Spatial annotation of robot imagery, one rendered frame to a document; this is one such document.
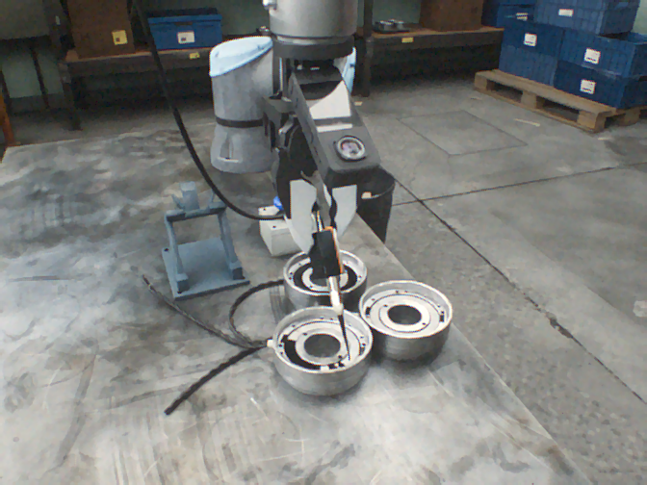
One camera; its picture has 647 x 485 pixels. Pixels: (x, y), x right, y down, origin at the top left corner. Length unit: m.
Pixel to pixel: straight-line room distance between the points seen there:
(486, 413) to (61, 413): 0.42
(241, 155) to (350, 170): 0.63
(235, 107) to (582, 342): 1.44
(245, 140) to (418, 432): 0.67
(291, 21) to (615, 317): 1.89
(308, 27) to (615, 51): 3.76
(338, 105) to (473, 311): 1.63
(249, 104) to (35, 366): 0.58
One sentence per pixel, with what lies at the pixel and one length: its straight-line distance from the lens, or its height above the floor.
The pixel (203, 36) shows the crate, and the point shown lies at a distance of 4.05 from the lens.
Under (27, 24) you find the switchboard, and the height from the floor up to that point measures 0.65.
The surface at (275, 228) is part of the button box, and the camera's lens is 0.76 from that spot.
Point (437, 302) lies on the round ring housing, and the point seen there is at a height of 0.83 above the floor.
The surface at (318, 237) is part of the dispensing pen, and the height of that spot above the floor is 0.95.
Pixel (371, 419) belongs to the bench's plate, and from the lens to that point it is 0.55.
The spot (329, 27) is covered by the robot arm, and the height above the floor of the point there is 1.15.
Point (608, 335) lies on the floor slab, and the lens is 2.10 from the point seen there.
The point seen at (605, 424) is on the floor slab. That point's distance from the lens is 1.78.
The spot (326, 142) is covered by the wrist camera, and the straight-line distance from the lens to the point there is 0.43.
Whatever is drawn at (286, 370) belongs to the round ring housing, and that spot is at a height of 0.83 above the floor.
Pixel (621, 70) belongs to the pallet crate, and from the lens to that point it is 4.13.
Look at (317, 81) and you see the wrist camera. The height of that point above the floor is 1.10.
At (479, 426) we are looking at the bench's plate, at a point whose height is 0.80.
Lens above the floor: 1.22
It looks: 31 degrees down
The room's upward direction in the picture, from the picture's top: straight up
